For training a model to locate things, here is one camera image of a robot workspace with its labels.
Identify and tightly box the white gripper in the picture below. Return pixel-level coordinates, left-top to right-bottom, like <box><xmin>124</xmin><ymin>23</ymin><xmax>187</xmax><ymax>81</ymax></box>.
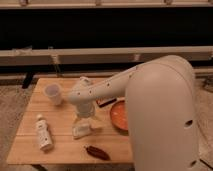
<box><xmin>73</xmin><ymin>102</ymin><xmax>100</xmax><ymax>126</ymax></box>

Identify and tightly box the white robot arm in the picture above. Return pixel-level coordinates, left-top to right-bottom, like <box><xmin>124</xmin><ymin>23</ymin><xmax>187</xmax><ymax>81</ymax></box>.
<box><xmin>68</xmin><ymin>55</ymin><xmax>200</xmax><ymax>171</ymax></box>

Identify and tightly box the dark red chili pepper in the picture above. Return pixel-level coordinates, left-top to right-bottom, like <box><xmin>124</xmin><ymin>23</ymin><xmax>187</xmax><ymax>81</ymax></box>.
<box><xmin>85</xmin><ymin>146</ymin><xmax>110</xmax><ymax>161</ymax></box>

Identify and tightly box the orange round plate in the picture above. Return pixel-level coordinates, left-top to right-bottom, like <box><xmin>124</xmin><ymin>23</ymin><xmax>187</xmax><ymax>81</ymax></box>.
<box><xmin>110</xmin><ymin>100</ymin><xmax>128</xmax><ymax>131</ymax></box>

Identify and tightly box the translucent plastic cup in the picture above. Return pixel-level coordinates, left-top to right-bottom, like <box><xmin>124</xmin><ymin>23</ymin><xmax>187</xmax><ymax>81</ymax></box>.
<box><xmin>44</xmin><ymin>84</ymin><xmax>62</xmax><ymax>105</ymax></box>

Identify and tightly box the white plastic bottle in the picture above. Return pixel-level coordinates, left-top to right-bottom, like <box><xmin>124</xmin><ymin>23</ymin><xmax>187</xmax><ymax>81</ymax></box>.
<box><xmin>36</xmin><ymin>114</ymin><xmax>53</xmax><ymax>152</ymax></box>

